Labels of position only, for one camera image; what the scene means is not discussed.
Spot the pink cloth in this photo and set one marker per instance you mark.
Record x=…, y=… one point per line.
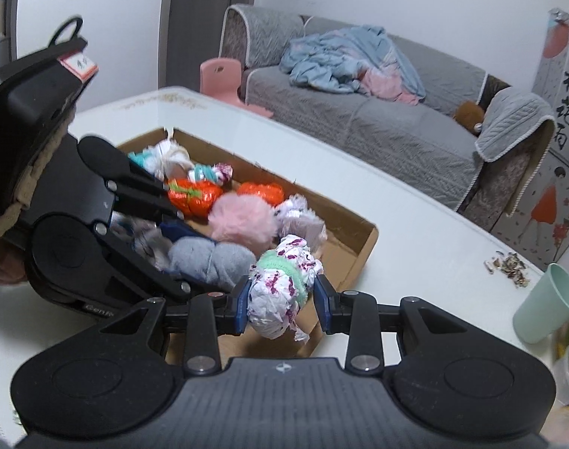
x=382, y=82

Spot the white purple wrapped yarn bundle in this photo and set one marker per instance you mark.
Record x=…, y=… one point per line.
x=301, y=222

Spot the grey white yarn bundle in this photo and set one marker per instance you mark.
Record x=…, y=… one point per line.
x=146, y=243

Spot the orange yarn ball green band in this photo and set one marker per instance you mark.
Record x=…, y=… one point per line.
x=193, y=199

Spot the white purple bundle green band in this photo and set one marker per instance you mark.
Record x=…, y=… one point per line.
x=280, y=290

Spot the brown plush toy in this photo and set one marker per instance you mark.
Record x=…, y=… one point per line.
x=469, y=114

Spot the pile of seed shells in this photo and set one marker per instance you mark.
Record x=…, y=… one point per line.
x=511, y=266

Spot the grey quilted sofa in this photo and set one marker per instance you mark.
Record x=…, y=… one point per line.
x=382, y=135

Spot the person's left hand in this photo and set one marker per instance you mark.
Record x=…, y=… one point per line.
x=4, y=264

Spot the clear plastic container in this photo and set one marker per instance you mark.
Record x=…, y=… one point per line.
x=567, y=428

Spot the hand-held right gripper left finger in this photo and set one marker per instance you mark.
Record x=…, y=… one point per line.
x=241, y=305

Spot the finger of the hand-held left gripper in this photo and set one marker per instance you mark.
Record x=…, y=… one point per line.
x=144, y=198
x=144, y=269

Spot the pink plastic chair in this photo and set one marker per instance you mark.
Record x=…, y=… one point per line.
x=219, y=77

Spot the light blue blanket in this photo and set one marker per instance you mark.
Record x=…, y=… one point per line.
x=331, y=56

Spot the plain orange yarn ball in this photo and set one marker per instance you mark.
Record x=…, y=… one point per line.
x=261, y=191

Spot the brown cardboard box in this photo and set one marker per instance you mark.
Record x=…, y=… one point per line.
x=345, y=252

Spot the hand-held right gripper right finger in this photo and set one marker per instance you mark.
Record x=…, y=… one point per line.
x=321, y=306

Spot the tall printed white box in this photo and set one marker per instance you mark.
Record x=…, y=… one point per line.
x=560, y=173

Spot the grey door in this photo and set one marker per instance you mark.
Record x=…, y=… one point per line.
x=205, y=18

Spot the teal pink white yarn bundle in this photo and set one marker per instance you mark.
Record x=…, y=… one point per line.
x=209, y=173

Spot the pink fluffy yarn ball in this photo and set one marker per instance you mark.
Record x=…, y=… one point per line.
x=242, y=220

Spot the light green cup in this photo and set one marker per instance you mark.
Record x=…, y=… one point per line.
x=544, y=304

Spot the grey yarn ball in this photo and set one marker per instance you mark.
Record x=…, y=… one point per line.
x=209, y=259

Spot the white and teal yarn bundle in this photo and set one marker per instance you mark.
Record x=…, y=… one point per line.
x=142, y=161

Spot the grey quilted armrest cover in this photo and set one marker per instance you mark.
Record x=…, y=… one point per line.
x=513, y=121

